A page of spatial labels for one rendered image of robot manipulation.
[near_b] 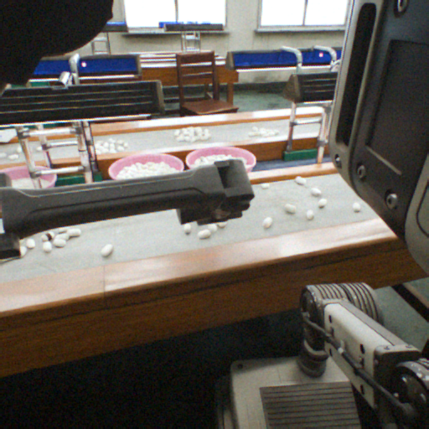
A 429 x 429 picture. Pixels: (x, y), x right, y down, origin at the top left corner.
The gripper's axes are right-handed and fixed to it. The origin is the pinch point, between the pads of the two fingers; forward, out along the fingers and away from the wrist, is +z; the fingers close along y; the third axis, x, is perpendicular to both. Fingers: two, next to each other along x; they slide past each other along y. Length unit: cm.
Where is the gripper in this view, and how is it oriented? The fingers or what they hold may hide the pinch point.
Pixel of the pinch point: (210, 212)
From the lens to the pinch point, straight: 82.3
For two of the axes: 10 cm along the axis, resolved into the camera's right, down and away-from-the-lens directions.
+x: 1.7, 9.8, -1.1
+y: -9.7, 1.4, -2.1
